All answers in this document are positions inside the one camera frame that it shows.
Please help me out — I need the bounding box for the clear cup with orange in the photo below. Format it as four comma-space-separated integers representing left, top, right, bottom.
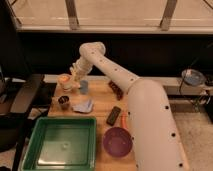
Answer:
58, 74, 71, 91

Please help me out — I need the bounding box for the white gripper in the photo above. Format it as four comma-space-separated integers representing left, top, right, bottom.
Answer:
70, 59, 91, 82

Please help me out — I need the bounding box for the crumpled blue-white cloth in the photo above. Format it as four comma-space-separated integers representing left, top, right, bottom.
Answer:
73, 99, 93, 113

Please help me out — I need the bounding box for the blue plastic cup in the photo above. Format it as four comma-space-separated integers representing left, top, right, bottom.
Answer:
79, 80, 88, 94

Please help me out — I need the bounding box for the purple bowl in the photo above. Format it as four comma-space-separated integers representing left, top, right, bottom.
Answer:
103, 127, 133, 157

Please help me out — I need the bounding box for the yellow banana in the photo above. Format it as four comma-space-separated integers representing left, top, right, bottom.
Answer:
70, 82, 81, 91

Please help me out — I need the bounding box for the black chair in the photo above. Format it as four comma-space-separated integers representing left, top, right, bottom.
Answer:
0, 74, 44, 171

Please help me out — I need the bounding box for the dark metal cup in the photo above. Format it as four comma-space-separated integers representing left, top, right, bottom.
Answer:
58, 96, 70, 110

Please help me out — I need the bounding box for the black rectangular block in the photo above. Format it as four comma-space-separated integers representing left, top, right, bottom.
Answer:
106, 106, 121, 126

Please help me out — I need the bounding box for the orange carrot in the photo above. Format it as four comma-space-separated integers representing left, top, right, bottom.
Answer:
120, 115, 128, 130

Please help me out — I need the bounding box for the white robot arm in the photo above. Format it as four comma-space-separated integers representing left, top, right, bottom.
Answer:
72, 42, 190, 171

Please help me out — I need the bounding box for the grey bowl on stand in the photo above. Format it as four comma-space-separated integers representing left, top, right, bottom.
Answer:
181, 69, 206, 87

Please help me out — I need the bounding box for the green plastic bin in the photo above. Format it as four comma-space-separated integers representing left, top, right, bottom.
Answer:
22, 117, 96, 171

